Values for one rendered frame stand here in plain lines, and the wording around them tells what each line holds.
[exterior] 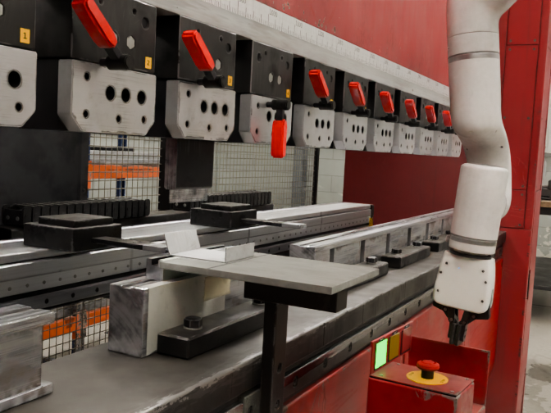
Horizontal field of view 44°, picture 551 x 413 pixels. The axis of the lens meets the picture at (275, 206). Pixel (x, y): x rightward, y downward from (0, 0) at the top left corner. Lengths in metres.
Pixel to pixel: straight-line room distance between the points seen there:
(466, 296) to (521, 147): 1.81
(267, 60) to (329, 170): 7.95
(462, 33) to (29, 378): 0.90
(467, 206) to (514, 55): 1.88
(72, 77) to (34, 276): 0.46
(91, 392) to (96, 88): 0.35
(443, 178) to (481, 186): 1.86
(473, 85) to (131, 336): 0.72
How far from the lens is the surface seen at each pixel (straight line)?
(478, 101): 1.27
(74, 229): 1.15
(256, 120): 1.14
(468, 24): 1.29
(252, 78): 1.13
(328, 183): 9.11
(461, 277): 1.30
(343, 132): 1.49
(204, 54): 0.94
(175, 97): 0.96
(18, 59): 0.75
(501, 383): 3.20
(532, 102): 3.06
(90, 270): 1.26
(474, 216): 1.26
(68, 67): 0.80
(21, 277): 1.15
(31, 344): 0.82
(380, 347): 1.27
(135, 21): 0.89
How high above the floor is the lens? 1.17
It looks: 5 degrees down
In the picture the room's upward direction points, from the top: 3 degrees clockwise
